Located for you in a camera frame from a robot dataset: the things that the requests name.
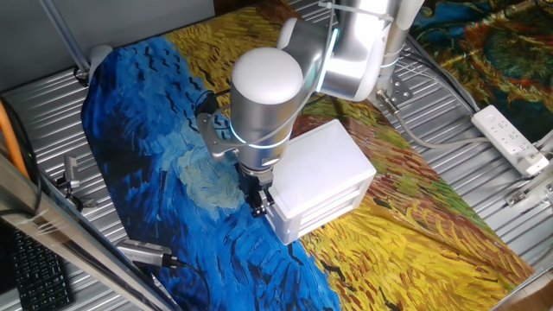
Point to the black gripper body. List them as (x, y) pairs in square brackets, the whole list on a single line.
[(255, 179)]

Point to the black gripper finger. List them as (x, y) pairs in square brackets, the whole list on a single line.
[(268, 199), (255, 204)]

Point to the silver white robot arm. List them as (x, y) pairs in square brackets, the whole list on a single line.
[(263, 108)]

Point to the white plastic drawer cabinet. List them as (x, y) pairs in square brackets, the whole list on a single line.
[(319, 164)]

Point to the wheatfield painting print cloth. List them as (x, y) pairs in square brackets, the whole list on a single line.
[(151, 173)]

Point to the black computer keyboard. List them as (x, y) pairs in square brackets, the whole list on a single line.
[(39, 276)]

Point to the grey metal pole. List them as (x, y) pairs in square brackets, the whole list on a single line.
[(67, 36)]

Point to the white power strip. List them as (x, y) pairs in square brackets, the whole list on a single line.
[(505, 138)]

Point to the sunflower painting print cloth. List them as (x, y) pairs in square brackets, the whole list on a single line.
[(488, 52)]

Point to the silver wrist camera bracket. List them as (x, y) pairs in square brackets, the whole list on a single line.
[(216, 144)]

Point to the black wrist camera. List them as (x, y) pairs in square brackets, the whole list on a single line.
[(207, 105)]

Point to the silver exterior camera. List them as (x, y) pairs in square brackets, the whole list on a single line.
[(71, 170), (142, 254)]

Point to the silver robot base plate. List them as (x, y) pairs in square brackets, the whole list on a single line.
[(402, 90)]

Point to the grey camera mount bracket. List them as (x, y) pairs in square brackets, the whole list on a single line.
[(74, 196)]

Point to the aluminium frame bar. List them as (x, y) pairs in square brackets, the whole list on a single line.
[(65, 235)]

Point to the silver angle bracket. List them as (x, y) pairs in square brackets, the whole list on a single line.
[(516, 198)]

